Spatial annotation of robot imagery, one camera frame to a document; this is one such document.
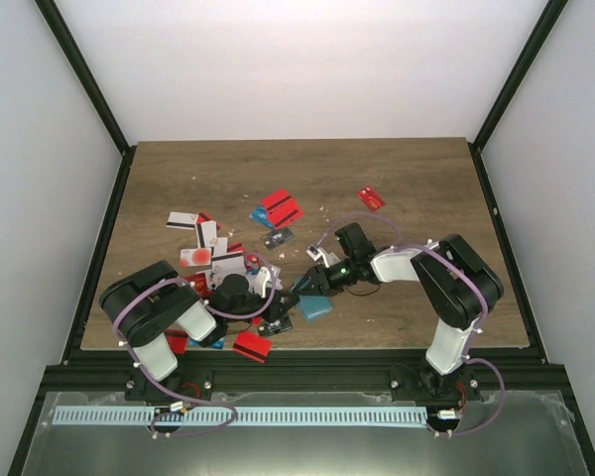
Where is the white striped card left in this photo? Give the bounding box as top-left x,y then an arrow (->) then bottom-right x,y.
166,211 -> 198,230

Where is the black aluminium frame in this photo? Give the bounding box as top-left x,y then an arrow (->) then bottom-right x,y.
9,1 -> 595,475

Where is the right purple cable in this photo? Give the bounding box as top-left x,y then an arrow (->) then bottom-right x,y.
316,211 -> 507,440

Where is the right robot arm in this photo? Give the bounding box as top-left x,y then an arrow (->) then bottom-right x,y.
292,222 -> 505,400

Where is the black VIP card pile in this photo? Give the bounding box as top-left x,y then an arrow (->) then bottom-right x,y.
258,315 -> 293,338

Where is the blue card top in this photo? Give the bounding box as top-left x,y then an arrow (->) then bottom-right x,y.
249,205 -> 274,229

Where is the teal card holder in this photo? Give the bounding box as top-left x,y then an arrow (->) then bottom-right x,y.
297,295 -> 333,323

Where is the light blue slotted rail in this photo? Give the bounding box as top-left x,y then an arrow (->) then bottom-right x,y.
53,406 -> 427,427

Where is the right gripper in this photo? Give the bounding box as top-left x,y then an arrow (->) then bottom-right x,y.
294,258 -> 358,298

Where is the red striped card bottom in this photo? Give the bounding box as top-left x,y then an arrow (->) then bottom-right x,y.
232,331 -> 273,363

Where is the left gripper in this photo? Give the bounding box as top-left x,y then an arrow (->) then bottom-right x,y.
227,288 -> 300,324

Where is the red card far right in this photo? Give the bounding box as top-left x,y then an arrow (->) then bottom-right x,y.
356,186 -> 386,212

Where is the red magnetic stripe card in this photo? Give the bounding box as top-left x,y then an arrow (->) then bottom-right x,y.
261,189 -> 303,228

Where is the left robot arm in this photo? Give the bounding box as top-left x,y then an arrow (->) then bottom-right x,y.
99,261 -> 298,401

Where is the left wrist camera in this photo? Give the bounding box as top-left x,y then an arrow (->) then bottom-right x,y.
252,267 -> 273,298

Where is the dark red striped card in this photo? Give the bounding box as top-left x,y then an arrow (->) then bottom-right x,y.
165,329 -> 188,355

